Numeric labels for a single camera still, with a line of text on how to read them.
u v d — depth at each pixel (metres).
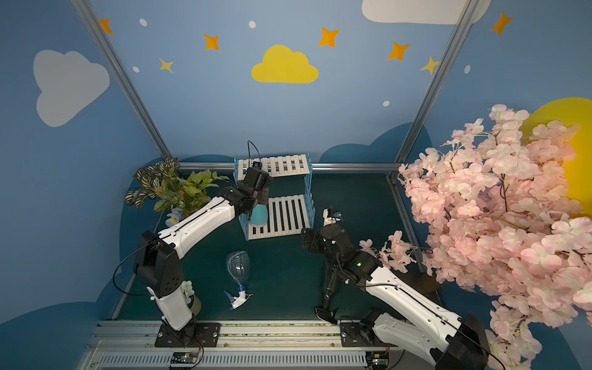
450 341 0.40
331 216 0.67
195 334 0.71
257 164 0.76
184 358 0.72
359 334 0.66
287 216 1.04
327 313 0.77
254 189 0.67
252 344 0.73
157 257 0.51
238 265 0.83
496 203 0.54
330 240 0.56
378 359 0.72
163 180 0.78
